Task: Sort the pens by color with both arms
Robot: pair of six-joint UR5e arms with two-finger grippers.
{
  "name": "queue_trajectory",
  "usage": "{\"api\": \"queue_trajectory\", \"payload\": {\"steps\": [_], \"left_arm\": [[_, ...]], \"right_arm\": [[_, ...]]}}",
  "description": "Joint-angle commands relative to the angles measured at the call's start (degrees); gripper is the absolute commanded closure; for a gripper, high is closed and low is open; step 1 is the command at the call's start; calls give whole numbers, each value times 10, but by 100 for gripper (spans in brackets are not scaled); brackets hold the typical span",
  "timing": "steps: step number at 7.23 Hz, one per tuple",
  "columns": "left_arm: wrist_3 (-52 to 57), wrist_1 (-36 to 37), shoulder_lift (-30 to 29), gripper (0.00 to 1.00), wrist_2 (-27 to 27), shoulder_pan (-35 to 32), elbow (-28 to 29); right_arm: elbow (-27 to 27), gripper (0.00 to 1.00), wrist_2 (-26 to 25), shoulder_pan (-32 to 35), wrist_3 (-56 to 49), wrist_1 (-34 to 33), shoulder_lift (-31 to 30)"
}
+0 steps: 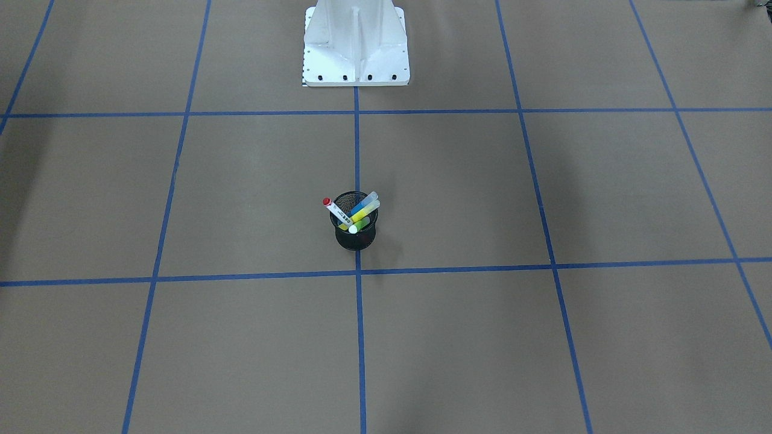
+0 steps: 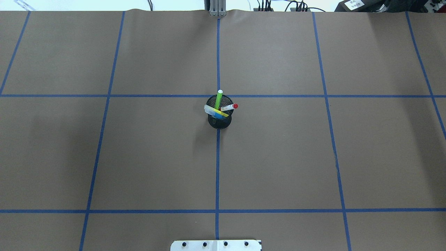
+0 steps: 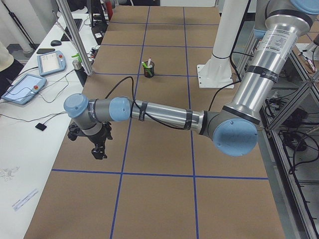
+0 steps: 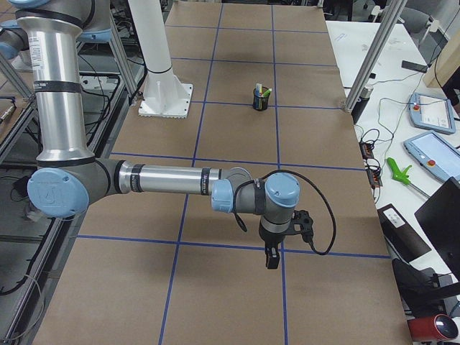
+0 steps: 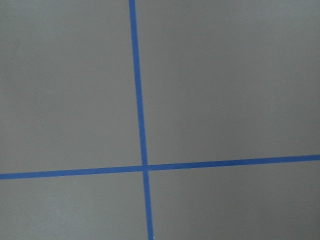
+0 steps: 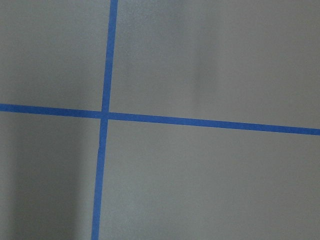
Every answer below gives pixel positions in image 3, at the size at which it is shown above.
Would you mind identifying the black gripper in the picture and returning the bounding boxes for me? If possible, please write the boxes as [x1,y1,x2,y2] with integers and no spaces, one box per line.
[88,121,113,160]

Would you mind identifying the green highlighter pen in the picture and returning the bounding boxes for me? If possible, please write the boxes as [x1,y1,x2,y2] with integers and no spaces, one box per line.
[142,61,153,77]

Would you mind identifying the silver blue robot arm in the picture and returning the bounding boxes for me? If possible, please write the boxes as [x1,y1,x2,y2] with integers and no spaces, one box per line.
[64,0,319,159]

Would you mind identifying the small black square pad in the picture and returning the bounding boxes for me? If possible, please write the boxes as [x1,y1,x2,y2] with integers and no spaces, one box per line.
[35,123,47,131]

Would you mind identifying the black water bottle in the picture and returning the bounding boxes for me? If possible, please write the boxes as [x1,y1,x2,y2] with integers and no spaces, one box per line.
[72,60,87,87]

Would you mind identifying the near blue teach pendant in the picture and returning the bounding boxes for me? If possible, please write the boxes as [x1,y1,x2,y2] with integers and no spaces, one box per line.
[1,74,47,105]

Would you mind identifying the blue teach pendant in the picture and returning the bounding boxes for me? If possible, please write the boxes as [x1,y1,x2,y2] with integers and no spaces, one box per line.
[37,51,66,77]
[1,74,47,105]

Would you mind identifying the black mesh pen cup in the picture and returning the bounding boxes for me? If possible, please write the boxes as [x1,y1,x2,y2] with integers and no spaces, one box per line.
[143,62,155,78]

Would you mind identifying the far blue teach pendant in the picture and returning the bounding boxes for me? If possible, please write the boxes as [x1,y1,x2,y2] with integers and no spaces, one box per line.
[37,51,66,77]

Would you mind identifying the black smartphone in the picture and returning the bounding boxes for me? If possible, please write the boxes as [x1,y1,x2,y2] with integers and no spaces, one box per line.
[36,48,55,54]

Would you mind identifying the black computer mouse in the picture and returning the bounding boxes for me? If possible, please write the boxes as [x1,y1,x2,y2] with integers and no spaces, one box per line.
[50,40,62,46]

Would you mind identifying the black keyboard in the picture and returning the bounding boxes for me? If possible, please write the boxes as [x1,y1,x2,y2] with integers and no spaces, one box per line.
[60,18,83,42]

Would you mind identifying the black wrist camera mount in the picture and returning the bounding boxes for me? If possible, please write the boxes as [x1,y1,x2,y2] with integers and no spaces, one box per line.
[67,121,86,141]

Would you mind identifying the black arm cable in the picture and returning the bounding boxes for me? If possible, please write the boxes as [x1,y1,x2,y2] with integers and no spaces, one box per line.
[104,76,235,130]

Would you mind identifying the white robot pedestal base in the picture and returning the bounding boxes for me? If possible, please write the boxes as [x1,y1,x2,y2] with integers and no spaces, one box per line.
[197,0,250,89]

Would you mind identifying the aluminium frame post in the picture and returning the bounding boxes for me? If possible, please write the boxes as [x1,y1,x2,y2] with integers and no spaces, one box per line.
[56,0,93,76]

